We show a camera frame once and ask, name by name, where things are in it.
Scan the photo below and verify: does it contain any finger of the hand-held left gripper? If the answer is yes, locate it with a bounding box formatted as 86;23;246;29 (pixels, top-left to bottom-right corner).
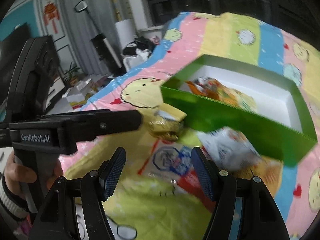
66;109;143;140

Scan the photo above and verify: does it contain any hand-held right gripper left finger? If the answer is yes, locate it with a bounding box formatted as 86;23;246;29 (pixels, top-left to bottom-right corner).
27;147;127;240

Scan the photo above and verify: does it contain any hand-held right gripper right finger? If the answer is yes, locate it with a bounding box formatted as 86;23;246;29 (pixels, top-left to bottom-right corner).
191;146;290;240

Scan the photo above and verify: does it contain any white blue red snack packet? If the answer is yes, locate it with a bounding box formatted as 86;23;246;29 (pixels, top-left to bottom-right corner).
137;140;200;193

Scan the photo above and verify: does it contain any pale corn kernel snack packet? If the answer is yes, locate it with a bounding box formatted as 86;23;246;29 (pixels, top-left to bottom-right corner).
197;127;263;174

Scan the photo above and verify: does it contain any gold snack packet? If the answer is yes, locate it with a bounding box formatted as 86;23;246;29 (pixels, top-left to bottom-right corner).
147;104;188;142

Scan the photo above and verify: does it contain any green cardboard box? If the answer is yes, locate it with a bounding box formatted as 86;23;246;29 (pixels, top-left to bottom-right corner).
160;54;318;167

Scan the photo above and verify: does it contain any person's left forearm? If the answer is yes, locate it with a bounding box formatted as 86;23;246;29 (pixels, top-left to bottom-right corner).
0;175;29;222

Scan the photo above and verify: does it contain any person's left hand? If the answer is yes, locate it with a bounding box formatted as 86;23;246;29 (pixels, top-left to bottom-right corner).
4;153;63;194

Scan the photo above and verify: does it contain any white boxes floor clutter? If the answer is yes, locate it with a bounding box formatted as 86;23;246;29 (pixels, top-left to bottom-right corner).
65;74;114;109

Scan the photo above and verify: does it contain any potted plant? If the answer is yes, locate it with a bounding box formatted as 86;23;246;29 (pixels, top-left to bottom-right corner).
62;62;82;87

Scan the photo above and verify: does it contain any white basket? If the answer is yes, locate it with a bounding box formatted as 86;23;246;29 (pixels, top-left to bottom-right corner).
122;55;148;72

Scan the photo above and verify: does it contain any grey curtain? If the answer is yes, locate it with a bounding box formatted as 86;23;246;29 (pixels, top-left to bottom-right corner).
60;0;122;77

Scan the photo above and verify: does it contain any black box appliance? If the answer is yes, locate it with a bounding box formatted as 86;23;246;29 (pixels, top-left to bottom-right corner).
90;33;123;74

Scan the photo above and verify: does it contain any black and white clothes pile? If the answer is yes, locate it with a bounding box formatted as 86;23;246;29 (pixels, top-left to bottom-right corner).
122;36;154;57

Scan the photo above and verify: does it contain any pile of assorted snack bags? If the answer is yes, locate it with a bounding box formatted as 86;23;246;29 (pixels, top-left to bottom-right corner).
185;76;258;113

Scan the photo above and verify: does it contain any white cylindrical appliance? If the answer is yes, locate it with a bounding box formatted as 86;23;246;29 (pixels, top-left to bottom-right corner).
115;19;137;53

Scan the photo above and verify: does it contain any black floor lamp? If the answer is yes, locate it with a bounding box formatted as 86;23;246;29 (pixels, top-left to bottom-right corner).
74;0;102;37

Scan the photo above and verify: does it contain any yellow vertical pipe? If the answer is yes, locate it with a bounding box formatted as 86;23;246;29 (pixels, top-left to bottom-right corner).
112;0;132;22

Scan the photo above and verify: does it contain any pastel cartoon printed blanket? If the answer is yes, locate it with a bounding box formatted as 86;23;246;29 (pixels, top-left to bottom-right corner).
60;11;320;240

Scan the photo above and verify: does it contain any red hanging wall decoration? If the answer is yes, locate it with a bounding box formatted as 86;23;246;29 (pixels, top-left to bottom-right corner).
43;0;60;33

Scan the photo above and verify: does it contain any dark window frame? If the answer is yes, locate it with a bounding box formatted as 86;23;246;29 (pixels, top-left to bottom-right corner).
139;0;220;29

